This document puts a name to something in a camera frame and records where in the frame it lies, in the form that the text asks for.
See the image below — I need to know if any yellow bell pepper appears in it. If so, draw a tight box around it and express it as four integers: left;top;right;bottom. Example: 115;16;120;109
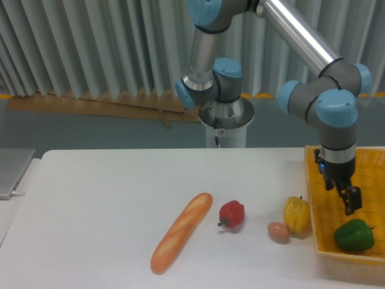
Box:
283;196;310;235

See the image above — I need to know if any brown cardboard sheet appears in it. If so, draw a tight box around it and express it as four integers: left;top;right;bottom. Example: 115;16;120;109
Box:
6;90;199;127

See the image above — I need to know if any black cable on pedestal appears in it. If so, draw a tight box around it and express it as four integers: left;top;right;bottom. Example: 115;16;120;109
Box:
214;117;221;149

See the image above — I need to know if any red bell pepper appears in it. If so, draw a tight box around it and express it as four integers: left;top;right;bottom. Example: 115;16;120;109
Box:
218;200;245;228

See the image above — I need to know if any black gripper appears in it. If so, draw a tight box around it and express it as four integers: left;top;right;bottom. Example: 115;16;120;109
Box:
318;158;362;215

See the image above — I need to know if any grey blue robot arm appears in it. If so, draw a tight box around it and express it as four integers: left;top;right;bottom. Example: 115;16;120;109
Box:
175;1;372;215

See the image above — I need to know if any green bell pepper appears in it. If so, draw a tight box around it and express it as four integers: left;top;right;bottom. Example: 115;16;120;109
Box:
334;219;375;252

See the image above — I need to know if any brown egg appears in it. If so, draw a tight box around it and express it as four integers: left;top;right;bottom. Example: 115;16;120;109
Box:
268;222;289;243

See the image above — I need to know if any silver laptop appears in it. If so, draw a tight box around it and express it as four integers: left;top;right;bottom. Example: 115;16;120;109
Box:
0;148;35;200

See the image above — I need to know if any baguette bread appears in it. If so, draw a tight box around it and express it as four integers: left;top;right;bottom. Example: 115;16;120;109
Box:
150;193;213;275

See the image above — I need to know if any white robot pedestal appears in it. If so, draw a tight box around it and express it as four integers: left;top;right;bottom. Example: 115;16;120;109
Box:
199;98;254;148

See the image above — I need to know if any yellow woven basket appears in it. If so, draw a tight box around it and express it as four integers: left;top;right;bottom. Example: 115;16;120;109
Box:
304;146;384;267

